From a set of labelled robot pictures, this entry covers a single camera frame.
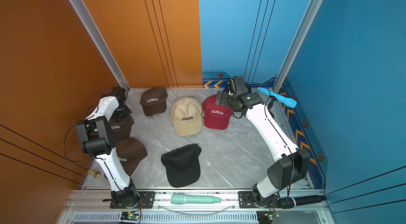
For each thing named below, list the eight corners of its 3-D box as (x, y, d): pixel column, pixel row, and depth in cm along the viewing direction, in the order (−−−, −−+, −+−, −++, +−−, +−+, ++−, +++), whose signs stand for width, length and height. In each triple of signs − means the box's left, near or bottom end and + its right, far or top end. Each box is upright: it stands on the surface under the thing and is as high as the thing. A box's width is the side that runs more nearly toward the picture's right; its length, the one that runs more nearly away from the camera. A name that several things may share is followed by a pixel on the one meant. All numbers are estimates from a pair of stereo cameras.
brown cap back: (137, 115, 107) (133, 109, 102) (145, 93, 120) (142, 86, 115) (164, 115, 107) (162, 109, 102) (169, 93, 120) (167, 86, 115)
